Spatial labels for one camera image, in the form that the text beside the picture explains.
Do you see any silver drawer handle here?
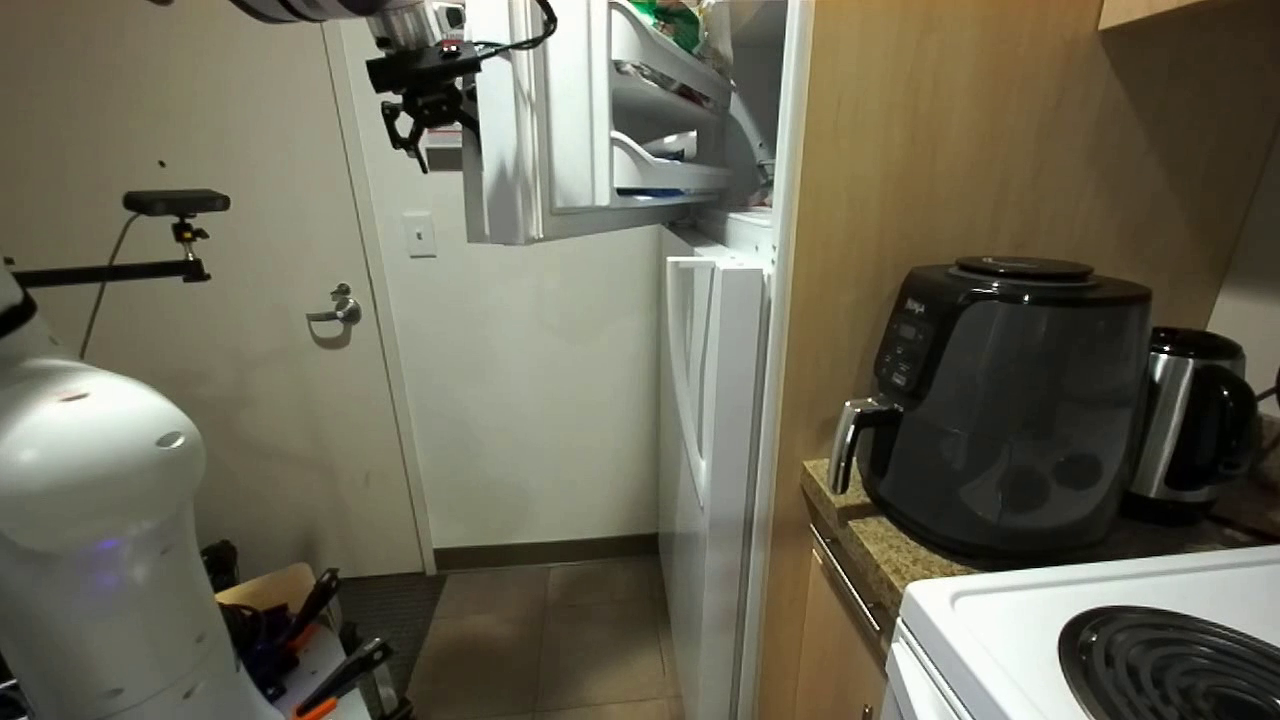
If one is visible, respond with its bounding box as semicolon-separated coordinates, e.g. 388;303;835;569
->
804;521;894;648

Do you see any large black coil burner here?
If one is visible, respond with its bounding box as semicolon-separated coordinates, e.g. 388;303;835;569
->
1054;603;1280;720

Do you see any black orange clamp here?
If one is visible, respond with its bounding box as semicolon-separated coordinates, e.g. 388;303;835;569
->
291;635;399;720
254;569;342;658

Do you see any black air fryer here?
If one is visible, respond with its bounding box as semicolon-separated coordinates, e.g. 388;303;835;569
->
829;253;1158;565

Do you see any white room door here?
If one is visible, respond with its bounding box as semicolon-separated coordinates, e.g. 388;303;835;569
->
0;0;435;584

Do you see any wooden upper cabinet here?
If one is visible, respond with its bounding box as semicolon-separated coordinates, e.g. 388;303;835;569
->
1091;0;1280;30

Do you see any white electric stove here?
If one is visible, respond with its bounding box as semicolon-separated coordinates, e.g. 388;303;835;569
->
875;539;1280;720

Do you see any white light switch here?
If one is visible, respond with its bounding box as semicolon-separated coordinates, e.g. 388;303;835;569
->
399;212;444;262

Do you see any silver door lever handle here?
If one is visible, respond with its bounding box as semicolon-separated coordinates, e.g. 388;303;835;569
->
302;281;362;352

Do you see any black camera on stand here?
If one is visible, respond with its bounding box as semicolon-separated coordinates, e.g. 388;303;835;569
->
121;189;233;221

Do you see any thin grey camera cable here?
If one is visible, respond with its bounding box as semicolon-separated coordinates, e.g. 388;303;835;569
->
76;212;142;365

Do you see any white packet dark print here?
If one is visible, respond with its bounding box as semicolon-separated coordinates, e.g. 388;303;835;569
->
637;122;702;162

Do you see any green food package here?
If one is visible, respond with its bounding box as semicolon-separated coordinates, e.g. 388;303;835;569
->
622;0;710;57

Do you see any wooden base cabinet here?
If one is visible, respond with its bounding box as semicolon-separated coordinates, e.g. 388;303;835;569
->
753;510;894;720

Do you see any white fridge cabinet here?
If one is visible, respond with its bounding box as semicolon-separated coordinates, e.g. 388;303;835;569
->
660;0;819;720

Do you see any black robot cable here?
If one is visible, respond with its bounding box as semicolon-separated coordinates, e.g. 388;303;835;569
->
459;0;564;59

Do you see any white fridge freezer door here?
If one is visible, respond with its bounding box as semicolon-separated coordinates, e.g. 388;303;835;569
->
454;0;779;253

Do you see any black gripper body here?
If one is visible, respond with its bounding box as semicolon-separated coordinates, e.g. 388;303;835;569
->
382;79;479;136

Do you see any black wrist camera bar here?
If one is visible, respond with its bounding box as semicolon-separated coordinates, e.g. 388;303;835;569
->
362;43;483;95

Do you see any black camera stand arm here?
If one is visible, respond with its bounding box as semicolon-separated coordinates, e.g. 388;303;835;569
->
6;212;215;293

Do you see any tan wooden board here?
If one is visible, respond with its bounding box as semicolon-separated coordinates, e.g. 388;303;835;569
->
213;558;321;616

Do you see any speckled granite countertop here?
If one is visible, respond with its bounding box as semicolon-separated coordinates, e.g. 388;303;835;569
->
796;457;1280;656

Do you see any wooden side panel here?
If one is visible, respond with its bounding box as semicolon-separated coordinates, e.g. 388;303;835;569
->
762;0;1263;535

